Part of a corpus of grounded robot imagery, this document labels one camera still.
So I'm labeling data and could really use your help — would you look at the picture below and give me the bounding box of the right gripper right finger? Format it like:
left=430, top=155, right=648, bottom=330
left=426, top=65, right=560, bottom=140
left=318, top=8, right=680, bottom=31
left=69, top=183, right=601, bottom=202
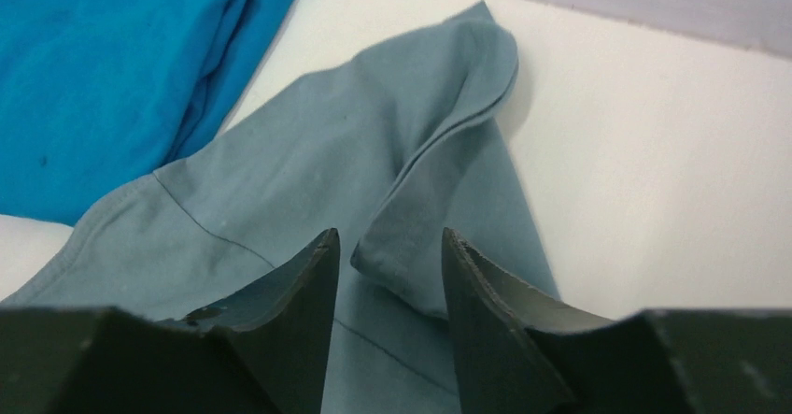
left=442, top=228, right=609, bottom=413

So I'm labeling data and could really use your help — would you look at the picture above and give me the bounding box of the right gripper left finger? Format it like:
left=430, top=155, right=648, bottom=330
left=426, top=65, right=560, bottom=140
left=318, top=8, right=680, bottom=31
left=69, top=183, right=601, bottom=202
left=157, top=228, right=340, bottom=413

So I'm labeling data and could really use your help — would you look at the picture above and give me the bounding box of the grey-blue t shirt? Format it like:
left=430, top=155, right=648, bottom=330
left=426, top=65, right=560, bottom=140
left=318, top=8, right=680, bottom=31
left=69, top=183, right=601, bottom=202
left=1, top=3, right=556, bottom=413

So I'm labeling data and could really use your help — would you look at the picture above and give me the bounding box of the folded bright blue t shirt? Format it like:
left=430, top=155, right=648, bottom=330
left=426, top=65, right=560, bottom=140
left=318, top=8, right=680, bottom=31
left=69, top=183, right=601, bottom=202
left=1, top=0, right=294, bottom=225

